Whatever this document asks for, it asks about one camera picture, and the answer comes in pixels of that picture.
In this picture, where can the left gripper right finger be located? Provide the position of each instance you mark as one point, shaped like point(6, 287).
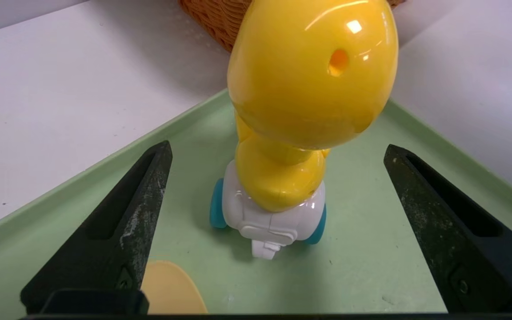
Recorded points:
point(460, 249)

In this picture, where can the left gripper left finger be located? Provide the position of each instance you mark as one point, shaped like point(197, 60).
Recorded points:
point(114, 231)

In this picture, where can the yellow duck toy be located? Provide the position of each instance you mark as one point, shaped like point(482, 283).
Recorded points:
point(309, 80)

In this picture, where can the orange wicker basket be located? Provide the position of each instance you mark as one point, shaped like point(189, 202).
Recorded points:
point(214, 18)

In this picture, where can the light green plastic tray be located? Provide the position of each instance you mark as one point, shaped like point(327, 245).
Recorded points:
point(362, 275)

